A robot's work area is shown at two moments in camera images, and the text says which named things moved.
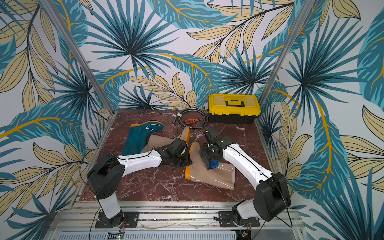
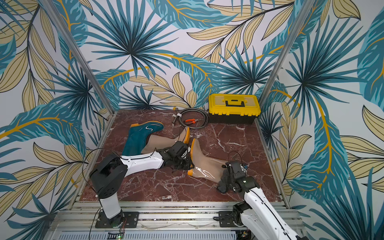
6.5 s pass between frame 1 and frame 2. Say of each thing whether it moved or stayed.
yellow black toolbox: stayed
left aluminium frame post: stayed
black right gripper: moved
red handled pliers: stayed
